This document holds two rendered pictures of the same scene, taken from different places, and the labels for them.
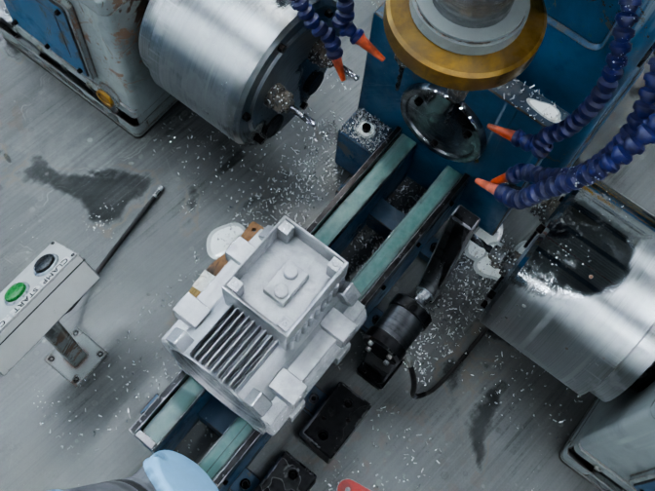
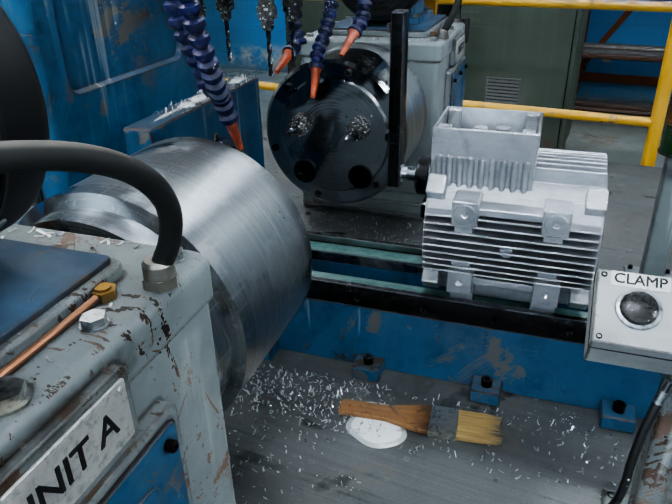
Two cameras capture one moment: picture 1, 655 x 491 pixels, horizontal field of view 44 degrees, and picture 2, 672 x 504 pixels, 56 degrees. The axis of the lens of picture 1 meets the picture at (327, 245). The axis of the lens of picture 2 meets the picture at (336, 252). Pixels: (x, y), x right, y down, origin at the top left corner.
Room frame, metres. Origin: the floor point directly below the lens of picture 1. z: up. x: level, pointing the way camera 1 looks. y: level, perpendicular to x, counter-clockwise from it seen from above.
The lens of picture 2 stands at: (0.67, 0.75, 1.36)
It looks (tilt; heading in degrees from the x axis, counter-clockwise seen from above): 27 degrees down; 259
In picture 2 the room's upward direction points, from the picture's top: 1 degrees counter-clockwise
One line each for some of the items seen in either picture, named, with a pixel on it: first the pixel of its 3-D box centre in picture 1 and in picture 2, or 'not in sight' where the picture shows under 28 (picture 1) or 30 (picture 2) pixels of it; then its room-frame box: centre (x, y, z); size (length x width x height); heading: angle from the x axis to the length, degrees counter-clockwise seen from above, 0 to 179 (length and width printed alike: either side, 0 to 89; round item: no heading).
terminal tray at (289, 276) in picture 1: (285, 283); (487, 148); (0.34, 0.04, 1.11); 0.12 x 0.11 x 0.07; 150
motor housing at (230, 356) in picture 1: (265, 330); (512, 221); (0.30, 0.06, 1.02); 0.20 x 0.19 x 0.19; 150
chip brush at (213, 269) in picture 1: (222, 272); (419, 418); (0.45, 0.16, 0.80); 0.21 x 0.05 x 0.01; 154
